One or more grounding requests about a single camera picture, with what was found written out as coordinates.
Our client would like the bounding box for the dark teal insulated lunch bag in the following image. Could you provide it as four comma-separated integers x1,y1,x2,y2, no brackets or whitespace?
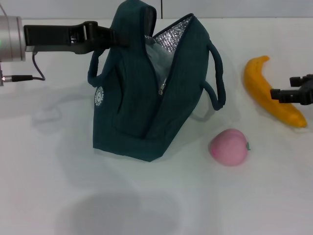
87,0,226,163

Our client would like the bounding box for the clear food container blue seal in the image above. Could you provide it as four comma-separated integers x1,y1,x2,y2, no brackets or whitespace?
144,35,177,86

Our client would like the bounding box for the yellow toy banana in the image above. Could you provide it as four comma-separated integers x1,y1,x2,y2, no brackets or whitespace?
243,55,308,128

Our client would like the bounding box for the pink toy peach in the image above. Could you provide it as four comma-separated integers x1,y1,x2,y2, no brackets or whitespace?
207,128,252,167

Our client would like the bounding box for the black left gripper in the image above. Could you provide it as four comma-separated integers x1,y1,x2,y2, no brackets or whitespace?
23,21,133,55

